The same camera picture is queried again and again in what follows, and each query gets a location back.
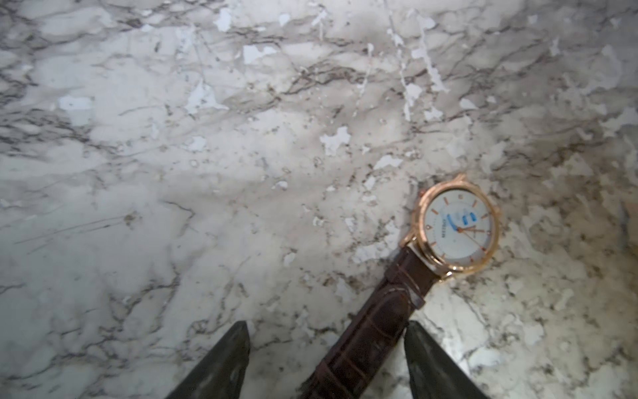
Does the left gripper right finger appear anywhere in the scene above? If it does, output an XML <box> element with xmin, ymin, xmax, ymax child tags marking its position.
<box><xmin>404</xmin><ymin>321</ymin><xmax>488</xmax><ymax>399</ymax></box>

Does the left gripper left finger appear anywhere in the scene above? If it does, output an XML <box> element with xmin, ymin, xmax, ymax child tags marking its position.
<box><xmin>166</xmin><ymin>321</ymin><xmax>251</xmax><ymax>399</ymax></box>

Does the brown strap gold watch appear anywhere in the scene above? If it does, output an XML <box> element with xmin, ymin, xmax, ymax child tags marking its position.
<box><xmin>299</xmin><ymin>174</ymin><xmax>500</xmax><ymax>398</ymax></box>

